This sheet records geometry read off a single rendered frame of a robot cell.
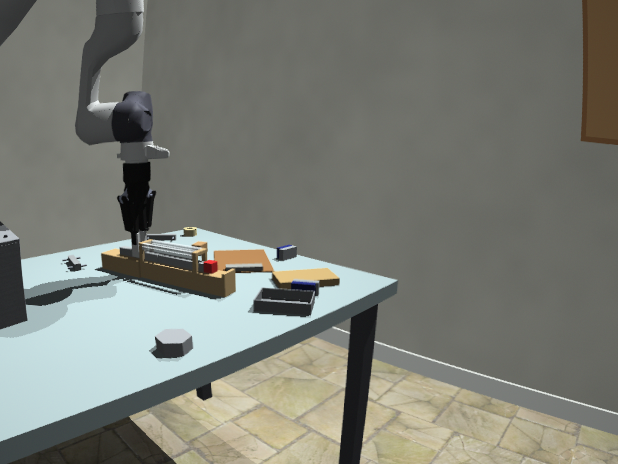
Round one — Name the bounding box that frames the tan rectangular block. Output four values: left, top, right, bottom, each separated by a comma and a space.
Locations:
191, 241, 208, 252

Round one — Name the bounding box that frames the tan flat board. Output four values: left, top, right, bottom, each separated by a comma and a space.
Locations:
272, 268, 340, 289

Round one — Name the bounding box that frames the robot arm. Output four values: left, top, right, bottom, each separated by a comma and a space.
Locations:
0, 0, 169, 163

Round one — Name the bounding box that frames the brown clipboard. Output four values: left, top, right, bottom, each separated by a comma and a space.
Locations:
214, 249, 274, 273

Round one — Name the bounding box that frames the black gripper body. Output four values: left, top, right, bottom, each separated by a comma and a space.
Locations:
123, 162, 151, 203

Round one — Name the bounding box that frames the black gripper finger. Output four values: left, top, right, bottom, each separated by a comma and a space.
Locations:
117, 188, 140, 258
138, 189, 156, 242

